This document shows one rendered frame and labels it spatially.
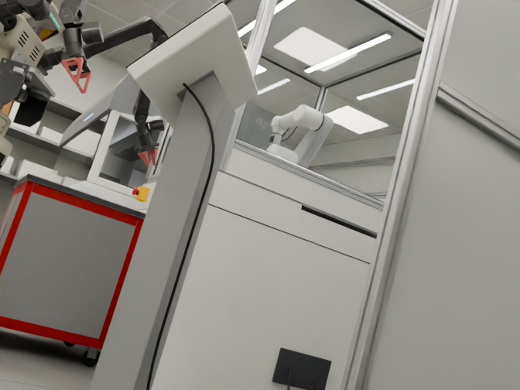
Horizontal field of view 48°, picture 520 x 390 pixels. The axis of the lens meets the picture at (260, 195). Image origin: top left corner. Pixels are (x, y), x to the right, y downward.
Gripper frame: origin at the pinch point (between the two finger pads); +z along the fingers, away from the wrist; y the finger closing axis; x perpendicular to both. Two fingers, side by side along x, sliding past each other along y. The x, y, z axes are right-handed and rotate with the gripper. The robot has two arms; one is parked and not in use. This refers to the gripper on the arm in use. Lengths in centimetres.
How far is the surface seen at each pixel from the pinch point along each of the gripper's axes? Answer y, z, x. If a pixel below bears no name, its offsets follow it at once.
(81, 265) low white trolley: -37, 39, 18
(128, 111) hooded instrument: 32, -35, 78
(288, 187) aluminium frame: 31, 22, -58
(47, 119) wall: 90, -77, 406
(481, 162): 0, 17, -169
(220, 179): 1, 12, -54
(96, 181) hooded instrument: 4, 2, 82
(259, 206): 15, 26, -56
